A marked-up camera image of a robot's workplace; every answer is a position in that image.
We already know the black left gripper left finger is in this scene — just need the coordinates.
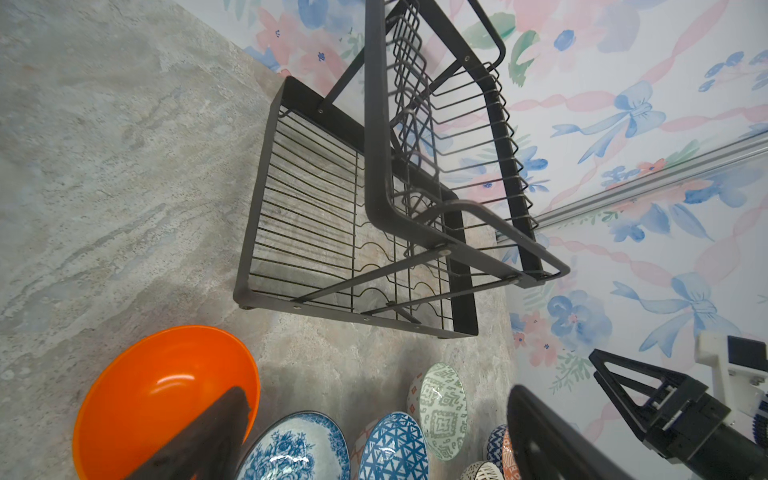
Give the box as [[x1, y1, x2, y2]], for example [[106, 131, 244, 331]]
[[128, 387, 250, 479]]

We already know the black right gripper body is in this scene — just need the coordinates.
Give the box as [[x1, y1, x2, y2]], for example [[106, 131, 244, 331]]
[[638, 381, 767, 479]]

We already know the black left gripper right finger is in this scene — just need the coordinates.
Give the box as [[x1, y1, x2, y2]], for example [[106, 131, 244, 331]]
[[507, 385, 630, 479]]

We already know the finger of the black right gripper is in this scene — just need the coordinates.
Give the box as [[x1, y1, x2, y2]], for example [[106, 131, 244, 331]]
[[588, 349, 687, 438]]

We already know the orange plastic bowl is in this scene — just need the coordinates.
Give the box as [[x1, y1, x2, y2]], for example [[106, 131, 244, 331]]
[[72, 325, 260, 479]]

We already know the green patterned ceramic bowl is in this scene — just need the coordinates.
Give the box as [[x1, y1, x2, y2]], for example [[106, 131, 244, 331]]
[[406, 362, 469, 462]]

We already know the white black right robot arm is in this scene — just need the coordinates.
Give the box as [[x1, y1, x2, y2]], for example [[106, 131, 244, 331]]
[[589, 332, 767, 479]]

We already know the red patterned ceramic bowl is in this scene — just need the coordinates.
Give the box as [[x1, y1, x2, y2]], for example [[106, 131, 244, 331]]
[[485, 424, 522, 480]]

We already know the white brown lattice bowl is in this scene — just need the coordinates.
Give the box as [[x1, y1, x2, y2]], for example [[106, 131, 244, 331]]
[[459, 461, 504, 480]]

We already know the blue floral ceramic bowl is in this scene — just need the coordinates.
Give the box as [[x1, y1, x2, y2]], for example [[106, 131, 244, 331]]
[[236, 411, 351, 480]]

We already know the blue geometric patterned bowl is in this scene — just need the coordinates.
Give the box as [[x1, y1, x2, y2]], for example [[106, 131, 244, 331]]
[[353, 412, 429, 480]]

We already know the black wire dish rack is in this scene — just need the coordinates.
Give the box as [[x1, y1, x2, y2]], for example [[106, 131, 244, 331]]
[[233, 1, 570, 339]]

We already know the right aluminium corner post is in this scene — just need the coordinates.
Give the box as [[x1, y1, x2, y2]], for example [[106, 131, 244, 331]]
[[536, 130, 767, 230]]

